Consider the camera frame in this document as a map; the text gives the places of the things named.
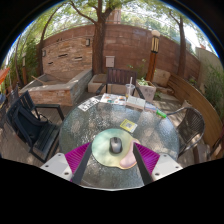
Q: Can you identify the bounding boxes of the curved wooden bench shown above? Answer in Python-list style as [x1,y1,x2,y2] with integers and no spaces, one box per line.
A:
[166,73,224,148]

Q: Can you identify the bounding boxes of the dark grey computer mouse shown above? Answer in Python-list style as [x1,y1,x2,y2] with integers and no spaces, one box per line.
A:
[109,136,123,155]

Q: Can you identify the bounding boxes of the concrete planter with plant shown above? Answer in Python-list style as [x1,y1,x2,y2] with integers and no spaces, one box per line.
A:
[136,77,157,104]

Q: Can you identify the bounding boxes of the yellow square card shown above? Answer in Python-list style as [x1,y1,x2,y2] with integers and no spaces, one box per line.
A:
[119,118,139,134]

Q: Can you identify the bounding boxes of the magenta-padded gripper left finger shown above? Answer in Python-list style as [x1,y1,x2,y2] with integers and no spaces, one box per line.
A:
[39,142,93,185]

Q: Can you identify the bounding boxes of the grey wall utility box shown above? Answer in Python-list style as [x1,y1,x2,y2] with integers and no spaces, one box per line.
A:
[105,55,116,68]

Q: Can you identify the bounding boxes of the dark wooden slatted chair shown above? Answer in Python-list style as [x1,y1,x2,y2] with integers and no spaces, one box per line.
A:
[95,67,146,100]

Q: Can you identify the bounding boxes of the green and pink mouse pad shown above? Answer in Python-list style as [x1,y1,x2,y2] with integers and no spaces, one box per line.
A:
[91,128,142,171]

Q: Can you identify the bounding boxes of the white printed paper strip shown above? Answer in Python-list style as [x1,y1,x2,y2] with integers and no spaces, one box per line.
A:
[77,96,101,112]

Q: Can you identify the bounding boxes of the black slatted chair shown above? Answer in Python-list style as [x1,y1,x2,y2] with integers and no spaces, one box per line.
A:
[5,89,65,164]

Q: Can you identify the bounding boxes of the slim leaning tree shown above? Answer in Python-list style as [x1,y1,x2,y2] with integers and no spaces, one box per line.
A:
[168,9,188,78]

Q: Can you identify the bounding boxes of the beige stone block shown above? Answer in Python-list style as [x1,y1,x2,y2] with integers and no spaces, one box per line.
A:
[152,68,172,88]
[87,73,108,94]

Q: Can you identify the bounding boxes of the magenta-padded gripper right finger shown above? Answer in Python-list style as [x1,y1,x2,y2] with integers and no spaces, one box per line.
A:
[132,142,184,186]

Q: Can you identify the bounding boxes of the wooden garden lamp post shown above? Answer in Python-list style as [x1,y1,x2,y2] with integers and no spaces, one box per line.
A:
[145,29,161,83]

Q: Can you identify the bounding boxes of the forked tree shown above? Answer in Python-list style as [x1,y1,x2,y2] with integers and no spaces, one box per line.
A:
[68,0,118,76]

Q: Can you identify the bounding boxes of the thin blue booklet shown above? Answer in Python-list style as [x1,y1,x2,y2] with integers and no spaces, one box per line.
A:
[144,102,158,113]

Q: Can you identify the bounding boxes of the thick pale book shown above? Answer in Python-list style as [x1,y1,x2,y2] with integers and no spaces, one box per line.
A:
[125,95,147,111]

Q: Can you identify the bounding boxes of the brown wicker metal chair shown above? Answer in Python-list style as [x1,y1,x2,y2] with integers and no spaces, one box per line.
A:
[166,106,206,158]

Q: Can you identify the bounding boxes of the clear plastic cup with straw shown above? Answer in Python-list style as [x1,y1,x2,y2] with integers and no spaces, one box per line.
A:
[125,77,136,99]

